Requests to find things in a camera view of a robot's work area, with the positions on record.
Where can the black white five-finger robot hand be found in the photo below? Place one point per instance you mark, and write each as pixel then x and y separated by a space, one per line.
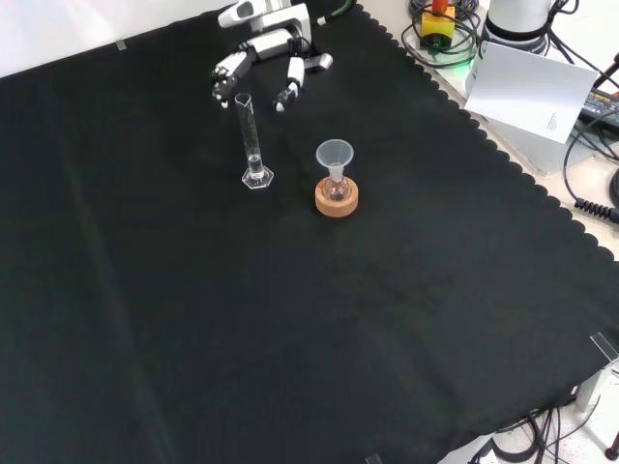
pixel 273 44

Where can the clear glass graduated cylinder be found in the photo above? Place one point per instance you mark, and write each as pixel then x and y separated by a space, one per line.
pixel 250 140

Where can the clear plastic funnel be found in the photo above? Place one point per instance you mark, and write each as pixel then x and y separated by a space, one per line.
pixel 334 153

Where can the clear cloth clip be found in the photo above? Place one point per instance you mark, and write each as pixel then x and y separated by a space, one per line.
pixel 121 45
pixel 604 345
pixel 374 459

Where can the small round-bottom glass flask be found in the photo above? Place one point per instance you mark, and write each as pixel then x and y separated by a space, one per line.
pixel 337 189

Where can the yellow stop button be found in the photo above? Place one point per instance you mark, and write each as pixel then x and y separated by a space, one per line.
pixel 437 26

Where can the black bench cloth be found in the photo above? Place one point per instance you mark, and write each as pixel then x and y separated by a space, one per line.
pixel 193 290

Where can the black power adapter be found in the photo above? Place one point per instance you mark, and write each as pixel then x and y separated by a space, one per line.
pixel 602 104

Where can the brown tripod leg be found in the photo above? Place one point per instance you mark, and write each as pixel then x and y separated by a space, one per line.
pixel 608 72

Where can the grey bench leg bracket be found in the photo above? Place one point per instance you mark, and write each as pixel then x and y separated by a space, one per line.
pixel 595 386

